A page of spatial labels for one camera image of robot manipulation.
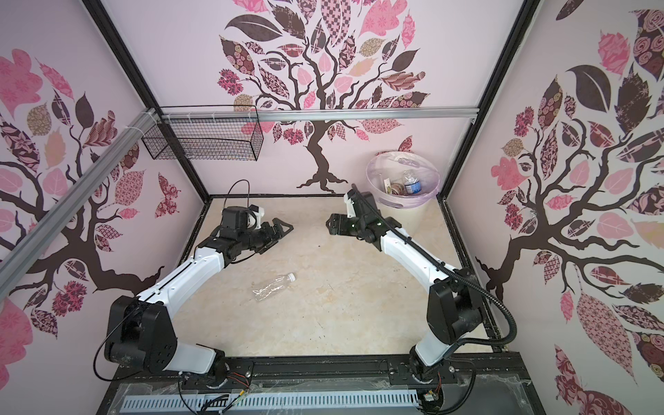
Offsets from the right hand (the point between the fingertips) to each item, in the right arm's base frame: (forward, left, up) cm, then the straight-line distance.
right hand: (336, 220), depth 85 cm
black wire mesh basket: (+32, +41, +14) cm, 54 cm away
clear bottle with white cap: (-14, +24, -19) cm, 34 cm away
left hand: (-4, +17, -2) cm, 18 cm away
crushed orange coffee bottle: (+16, -23, -1) cm, 28 cm away
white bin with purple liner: (+3, -28, -1) cm, 28 cm away
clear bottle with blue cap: (+16, -29, 0) cm, 33 cm away
